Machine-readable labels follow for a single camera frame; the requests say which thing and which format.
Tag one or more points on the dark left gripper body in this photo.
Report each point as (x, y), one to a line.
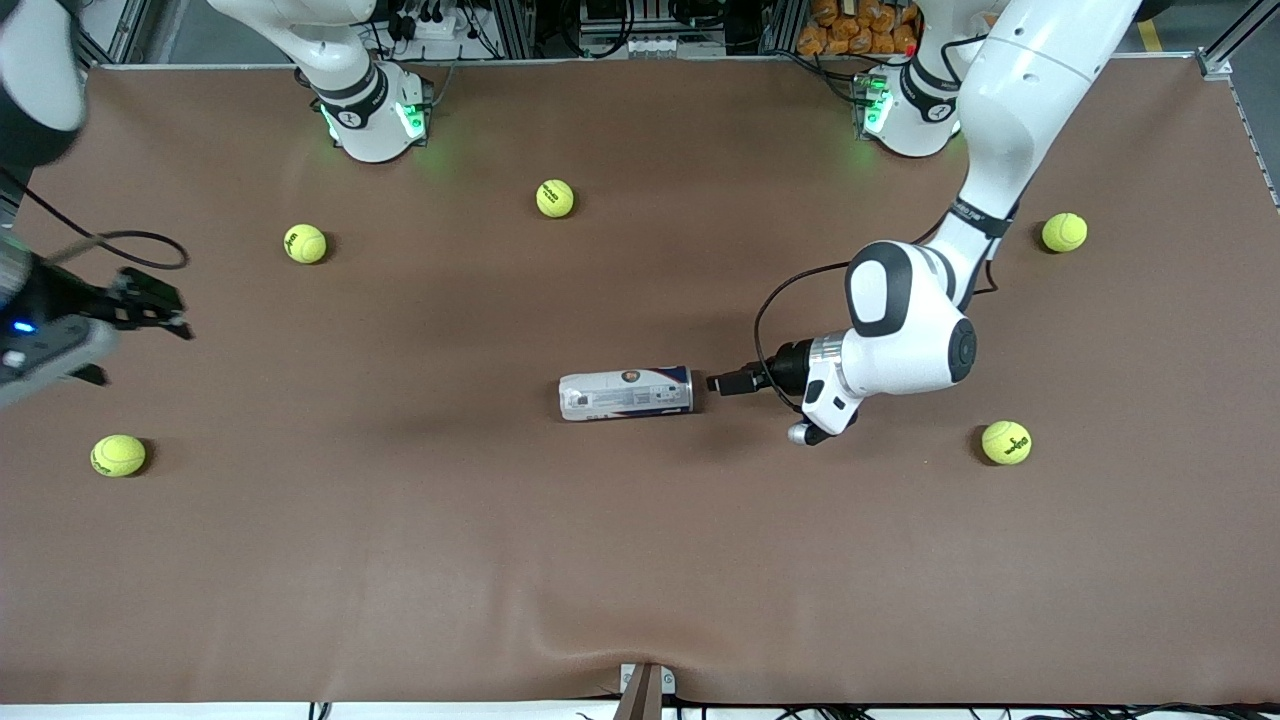
(790, 367)

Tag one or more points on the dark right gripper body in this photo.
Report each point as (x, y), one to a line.
(62, 300)

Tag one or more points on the clear tennis ball can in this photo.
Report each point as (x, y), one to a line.
(625, 395)

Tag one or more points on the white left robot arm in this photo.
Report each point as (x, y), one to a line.
(1020, 100)

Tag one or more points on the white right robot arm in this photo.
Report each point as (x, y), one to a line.
(370, 130)

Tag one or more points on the yellow tennis ball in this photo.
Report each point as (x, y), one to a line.
(305, 243)
(555, 198)
(118, 455)
(1064, 232)
(1006, 442)

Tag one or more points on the brown table mat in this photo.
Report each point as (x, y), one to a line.
(640, 560)

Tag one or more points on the pile of orange objects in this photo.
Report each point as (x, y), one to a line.
(860, 28)

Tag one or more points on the grey electronics box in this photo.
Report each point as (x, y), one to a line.
(650, 30)

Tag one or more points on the white power strip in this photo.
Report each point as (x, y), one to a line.
(430, 25)

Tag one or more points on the aluminium frame post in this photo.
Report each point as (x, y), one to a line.
(1225, 55)
(125, 30)

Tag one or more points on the metal table edge bracket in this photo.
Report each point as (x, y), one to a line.
(645, 690)

